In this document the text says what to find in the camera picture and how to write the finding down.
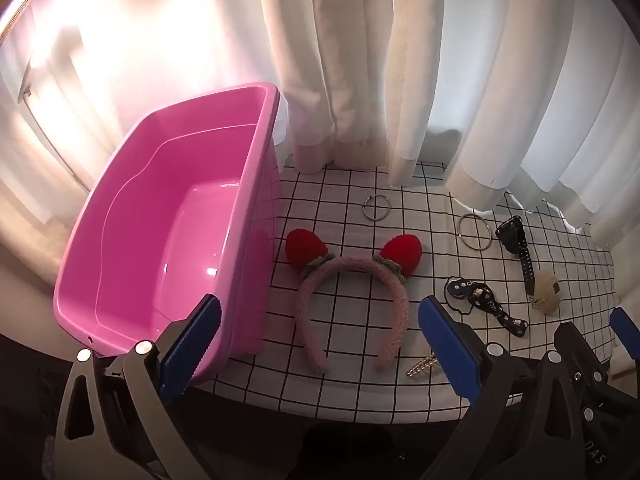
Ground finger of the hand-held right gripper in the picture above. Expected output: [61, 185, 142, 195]
[554, 321, 609, 386]
[609, 306, 640, 356]

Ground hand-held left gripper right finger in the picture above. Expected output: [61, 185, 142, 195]
[417, 296, 587, 480]

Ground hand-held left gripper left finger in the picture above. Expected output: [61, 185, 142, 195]
[44, 294, 223, 480]

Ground large silver bangle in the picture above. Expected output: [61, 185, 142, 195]
[457, 213, 492, 250]

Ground pink plastic tub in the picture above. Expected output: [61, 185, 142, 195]
[53, 81, 282, 386]

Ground pink strawberry headband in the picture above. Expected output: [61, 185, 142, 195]
[285, 228, 423, 373]

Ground small silver bangle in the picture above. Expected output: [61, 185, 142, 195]
[362, 194, 391, 221]

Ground white checked tablecloth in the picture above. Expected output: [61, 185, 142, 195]
[192, 160, 618, 423]

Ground white sheer curtain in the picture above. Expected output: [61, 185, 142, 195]
[0, 0, 640, 241]

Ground beige curtain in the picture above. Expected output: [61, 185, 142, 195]
[255, 0, 396, 173]

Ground beige pom-pom hair tie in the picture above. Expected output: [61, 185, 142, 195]
[530, 269, 561, 315]

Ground black hair clip strap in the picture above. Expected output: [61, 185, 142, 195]
[495, 216, 536, 297]

